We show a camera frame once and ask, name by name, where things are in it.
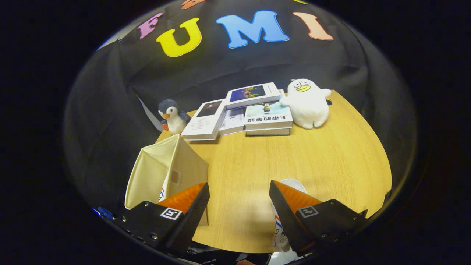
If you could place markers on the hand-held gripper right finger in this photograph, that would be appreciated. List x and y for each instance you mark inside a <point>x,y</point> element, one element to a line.
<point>289,224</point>

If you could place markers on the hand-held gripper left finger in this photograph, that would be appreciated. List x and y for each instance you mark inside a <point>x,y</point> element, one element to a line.
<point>189,224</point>

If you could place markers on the white shoe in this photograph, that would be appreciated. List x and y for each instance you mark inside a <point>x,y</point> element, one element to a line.
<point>293,183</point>
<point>162,194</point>

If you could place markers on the beige fabric storage box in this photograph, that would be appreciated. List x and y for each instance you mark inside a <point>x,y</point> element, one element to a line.
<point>154,173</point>

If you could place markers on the small blue object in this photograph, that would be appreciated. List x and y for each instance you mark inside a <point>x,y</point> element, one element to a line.
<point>106,213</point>

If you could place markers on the thick dark-edged book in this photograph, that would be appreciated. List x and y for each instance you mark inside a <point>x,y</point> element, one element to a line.
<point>268,131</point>

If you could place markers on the grey penguin plush toy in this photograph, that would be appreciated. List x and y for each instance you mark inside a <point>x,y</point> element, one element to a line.
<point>174,119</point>

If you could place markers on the white book with portrait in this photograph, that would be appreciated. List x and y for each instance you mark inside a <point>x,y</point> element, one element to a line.
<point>204,119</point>

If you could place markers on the book with pale blue cover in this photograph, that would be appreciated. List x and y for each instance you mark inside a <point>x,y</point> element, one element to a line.
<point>266,116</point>

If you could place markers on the thin white booklet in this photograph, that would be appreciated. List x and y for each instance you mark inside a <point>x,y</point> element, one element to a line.
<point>233,119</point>

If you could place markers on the white duck plush toy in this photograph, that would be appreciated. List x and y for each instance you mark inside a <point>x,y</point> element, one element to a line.
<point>307,106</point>

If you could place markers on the book with dark blue picture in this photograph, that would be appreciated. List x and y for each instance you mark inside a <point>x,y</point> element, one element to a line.
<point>254,94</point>

